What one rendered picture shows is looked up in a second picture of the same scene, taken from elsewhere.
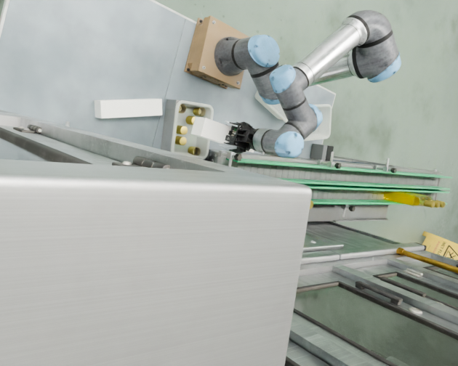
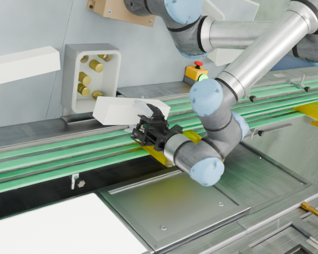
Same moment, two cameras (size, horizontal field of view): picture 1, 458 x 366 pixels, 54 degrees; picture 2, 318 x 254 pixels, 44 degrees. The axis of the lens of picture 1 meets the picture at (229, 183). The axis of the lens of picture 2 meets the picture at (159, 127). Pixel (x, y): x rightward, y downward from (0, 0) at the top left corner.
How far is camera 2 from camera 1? 0.68 m
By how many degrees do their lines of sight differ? 20
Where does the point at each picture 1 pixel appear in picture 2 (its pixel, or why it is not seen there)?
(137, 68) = (26, 14)
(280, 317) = not seen: outside the picture
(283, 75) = (207, 102)
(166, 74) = (64, 15)
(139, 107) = (32, 66)
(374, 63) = (317, 50)
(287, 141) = (205, 174)
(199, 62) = (104, 6)
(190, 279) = not seen: outside the picture
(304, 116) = (228, 137)
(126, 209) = not seen: outside the picture
